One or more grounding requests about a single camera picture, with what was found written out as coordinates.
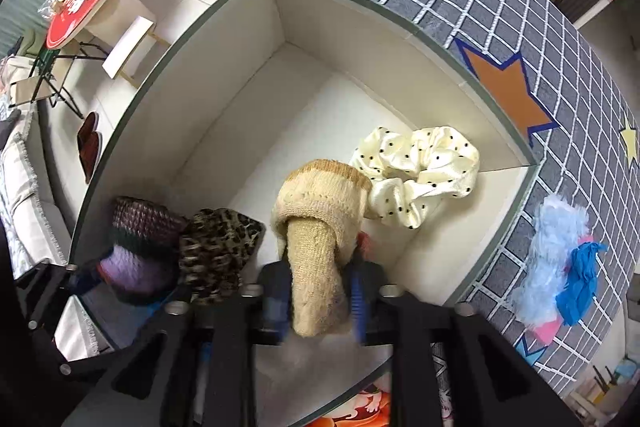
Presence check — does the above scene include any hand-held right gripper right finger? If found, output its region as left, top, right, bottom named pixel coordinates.
left=350, top=261, right=583, bottom=427

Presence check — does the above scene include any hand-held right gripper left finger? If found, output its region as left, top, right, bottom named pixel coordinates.
left=62, top=262, right=292, bottom=427

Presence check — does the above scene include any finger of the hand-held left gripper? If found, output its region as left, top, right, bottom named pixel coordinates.
left=69, top=257, right=108, bottom=295

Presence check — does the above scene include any purple striped knitted sock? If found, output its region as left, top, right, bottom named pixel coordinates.
left=97, top=196, right=188, bottom=305

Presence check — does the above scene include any beige knitted sock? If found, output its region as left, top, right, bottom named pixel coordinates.
left=270, top=159, right=373, bottom=339

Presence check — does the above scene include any leopard print cloth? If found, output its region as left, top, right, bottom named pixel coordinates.
left=177, top=207, right=266, bottom=307

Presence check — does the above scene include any cream dotted scrunchie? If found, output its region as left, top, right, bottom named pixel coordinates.
left=348, top=125, right=481, bottom=230

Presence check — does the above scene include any white storage box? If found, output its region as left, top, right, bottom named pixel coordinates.
left=67, top=0, right=538, bottom=427

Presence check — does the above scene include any pink soft cloth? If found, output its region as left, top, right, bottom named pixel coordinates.
left=532, top=322, right=561, bottom=344

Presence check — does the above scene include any white sofa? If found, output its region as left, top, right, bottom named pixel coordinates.
left=0, top=107, right=116, bottom=358

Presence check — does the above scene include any printed cartoon mat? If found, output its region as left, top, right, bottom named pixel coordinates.
left=307, top=372, right=401, bottom=427

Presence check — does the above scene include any dark red slipper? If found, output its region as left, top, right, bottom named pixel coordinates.
left=80, top=132, right=103, bottom=182
left=76, top=112, right=98, bottom=168

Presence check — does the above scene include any light blue fluffy cloth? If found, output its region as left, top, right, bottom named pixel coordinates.
left=510, top=196, right=591, bottom=325

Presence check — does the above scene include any black folding chair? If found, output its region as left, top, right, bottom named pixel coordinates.
left=7, top=37, right=108, bottom=120

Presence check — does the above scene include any white wooden stool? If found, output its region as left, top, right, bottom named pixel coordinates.
left=102, top=16, right=171, bottom=88

